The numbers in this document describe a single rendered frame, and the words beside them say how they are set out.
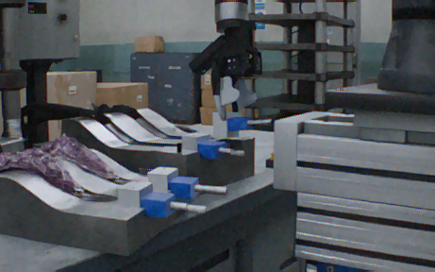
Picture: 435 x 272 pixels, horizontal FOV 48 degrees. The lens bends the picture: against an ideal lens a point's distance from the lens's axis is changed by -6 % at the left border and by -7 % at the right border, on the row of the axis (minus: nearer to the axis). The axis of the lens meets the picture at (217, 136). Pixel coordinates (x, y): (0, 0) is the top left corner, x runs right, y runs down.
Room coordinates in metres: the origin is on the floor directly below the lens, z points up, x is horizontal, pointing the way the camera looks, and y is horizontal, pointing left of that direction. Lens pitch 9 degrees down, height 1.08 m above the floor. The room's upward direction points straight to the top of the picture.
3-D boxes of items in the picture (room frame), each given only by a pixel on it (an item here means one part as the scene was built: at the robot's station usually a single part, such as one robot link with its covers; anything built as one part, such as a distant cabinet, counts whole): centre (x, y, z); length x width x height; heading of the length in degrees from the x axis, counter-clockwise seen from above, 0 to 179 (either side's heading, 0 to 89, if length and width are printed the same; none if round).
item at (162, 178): (0.85, 0.05, 0.86); 0.13 x 0.05 x 0.05; 73
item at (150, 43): (8.52, 1.11, 1.26); 0.42 x 0.33 x 0.29; 61
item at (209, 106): (7.93, -0.18, 0.42); 0.86 x 0.33 x 0.83; 61
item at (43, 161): (0.88, 0.32, 0.90); 0.26 x 0.18 x 0.08; 73
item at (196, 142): (1.01, 0.00, 0.89); 0.13 x 0.05 x 0.05; 56
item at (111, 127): (1.20, 0.18, 0.92); 0.35 x 0.16 x 0.09; 56
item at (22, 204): (0.87, 0.32, 0.86); 0.50 x 0.26 x 0.11; 73
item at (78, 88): (5.13, 1.87, 0.47); 1.22 x 0.80 x 0.94; 65
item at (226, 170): (1.22, 0.19, 0.87); 0.50 x 0.26 x 0.14; 56
